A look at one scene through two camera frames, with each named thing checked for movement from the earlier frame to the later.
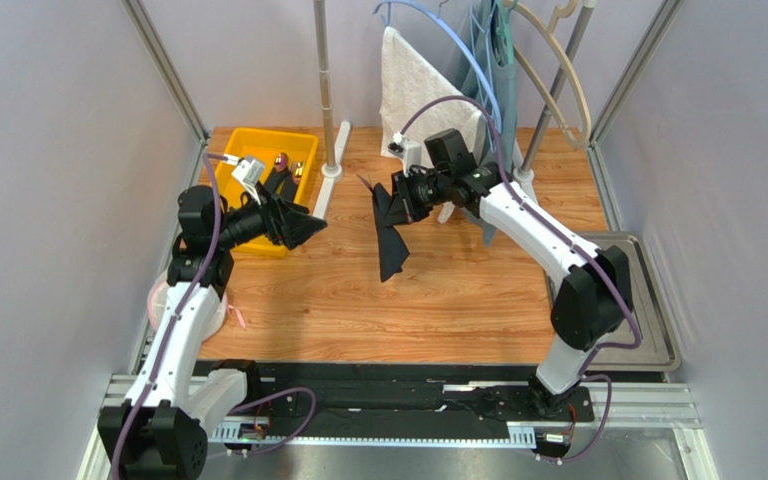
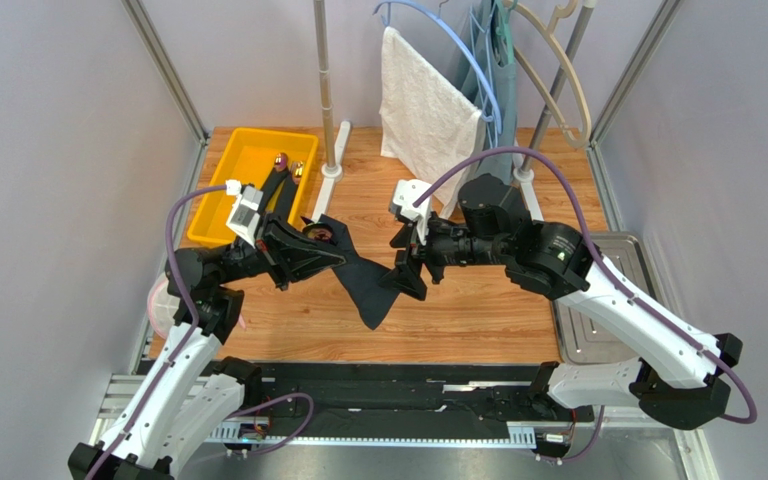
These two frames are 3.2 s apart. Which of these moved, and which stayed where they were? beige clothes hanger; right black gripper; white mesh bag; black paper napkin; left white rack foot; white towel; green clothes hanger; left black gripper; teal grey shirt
Moved: left black gripper; black paper napkin; right black gripper
Stayed: left white rack foot; white mesh bag; white towel; teal grey shirt; beige clothes hanger; green clothes hanger
